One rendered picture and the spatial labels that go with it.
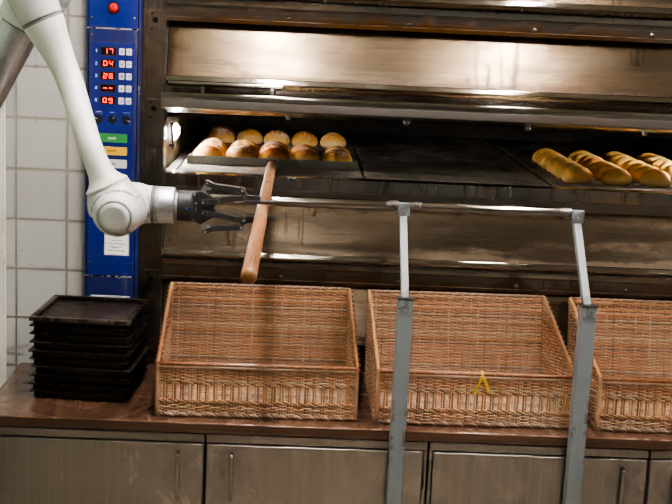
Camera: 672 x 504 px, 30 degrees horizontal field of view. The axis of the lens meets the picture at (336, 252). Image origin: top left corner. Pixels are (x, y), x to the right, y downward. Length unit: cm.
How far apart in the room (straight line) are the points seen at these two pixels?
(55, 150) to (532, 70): 145
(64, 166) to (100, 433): 87
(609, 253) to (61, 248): 167
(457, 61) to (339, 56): 35
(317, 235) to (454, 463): 84
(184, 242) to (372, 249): 57
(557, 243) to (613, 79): 52
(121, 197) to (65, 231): 106
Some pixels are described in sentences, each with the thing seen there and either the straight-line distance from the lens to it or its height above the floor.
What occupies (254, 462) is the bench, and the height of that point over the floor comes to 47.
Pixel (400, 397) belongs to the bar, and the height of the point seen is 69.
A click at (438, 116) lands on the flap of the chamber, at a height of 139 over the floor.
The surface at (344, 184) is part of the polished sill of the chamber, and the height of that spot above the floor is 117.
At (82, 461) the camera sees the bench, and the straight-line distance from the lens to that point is 349.
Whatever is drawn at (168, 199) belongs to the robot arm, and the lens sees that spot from 302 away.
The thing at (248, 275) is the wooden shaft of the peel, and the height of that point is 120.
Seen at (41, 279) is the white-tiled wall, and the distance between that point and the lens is 393.
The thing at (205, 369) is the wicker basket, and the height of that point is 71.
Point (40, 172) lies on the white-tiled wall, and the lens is 388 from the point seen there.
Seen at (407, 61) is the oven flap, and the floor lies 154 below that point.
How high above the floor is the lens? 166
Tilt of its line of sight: 11 degrees down
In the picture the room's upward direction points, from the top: 3 degrees clockwise
